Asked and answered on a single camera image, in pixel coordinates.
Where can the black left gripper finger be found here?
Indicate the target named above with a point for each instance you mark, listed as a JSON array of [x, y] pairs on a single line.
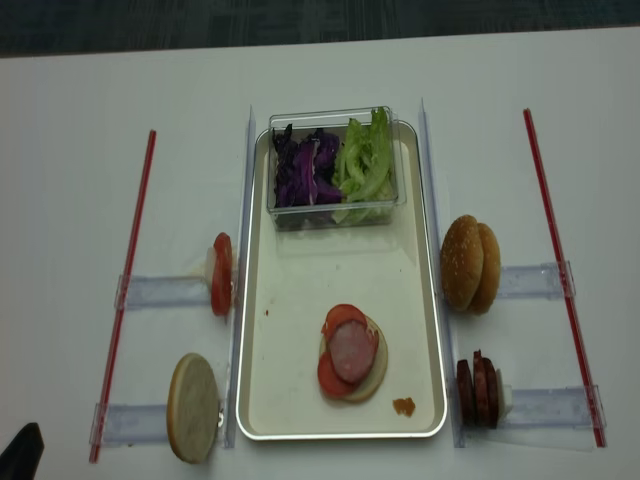
[[20, 459]]

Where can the meat patty slice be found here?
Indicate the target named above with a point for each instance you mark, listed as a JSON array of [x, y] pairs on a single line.
[[353, 349], [486, 391], [466, 393]]

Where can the tomato slice on bun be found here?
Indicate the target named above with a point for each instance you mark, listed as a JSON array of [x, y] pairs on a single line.
[[328, 380]]

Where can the green lettuce leaves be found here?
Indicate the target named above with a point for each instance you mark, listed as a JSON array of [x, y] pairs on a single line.
[[364, 162]]

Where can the upright pale bun half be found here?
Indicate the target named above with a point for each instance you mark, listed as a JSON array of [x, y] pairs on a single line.
[[192, 409]]

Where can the left red rod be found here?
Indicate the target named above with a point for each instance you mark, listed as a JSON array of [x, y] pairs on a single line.
[[127, 270]]

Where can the red rod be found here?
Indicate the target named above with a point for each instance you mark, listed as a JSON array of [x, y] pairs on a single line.
[[127, 270], [596, 416]]

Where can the white rectangular metal tray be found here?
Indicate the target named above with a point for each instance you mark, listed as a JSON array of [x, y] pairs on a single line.
[[295, 278]]

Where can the bottom bun on tray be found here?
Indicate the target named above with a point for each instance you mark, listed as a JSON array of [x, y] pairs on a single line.
[[374, 380]]

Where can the orange sauce smear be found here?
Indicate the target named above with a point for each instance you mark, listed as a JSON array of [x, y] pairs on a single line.
[[404, 406]]

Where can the purple cabbage shreds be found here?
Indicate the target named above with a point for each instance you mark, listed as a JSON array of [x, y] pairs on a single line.
[[305, 168]]

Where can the clear plastic salad box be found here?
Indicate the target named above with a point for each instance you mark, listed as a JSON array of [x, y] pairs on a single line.
[[332, 215]]

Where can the rear bun top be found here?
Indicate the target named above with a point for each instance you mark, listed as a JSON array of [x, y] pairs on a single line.
[[491, 272]]

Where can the right red rod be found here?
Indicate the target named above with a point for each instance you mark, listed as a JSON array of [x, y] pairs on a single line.
[[596, 416]]

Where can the clear bun holder rail left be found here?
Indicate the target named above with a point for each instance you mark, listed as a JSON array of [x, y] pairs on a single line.
[[122, 424]]

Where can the clear bun holder rail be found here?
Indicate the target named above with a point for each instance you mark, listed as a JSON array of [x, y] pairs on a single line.
[[551, 281], [122, 424]]

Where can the clear tomato holder rail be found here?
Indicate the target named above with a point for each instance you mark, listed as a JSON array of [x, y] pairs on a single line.
[[140, 292]]

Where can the left long clear rail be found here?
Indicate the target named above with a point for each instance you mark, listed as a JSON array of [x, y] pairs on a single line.
[[230, 421]]

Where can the long clear rail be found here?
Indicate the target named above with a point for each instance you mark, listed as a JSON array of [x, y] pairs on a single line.
[[230, 421], [431, 206]]

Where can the right long clear rail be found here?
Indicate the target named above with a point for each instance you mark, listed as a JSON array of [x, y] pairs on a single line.
[[431, 206]]

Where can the clear patty holder rail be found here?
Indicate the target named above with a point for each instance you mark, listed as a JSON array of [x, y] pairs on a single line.
[[569, 407]]

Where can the clear bun holder rail right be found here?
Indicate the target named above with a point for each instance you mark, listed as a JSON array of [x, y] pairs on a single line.
[[551, 281]]

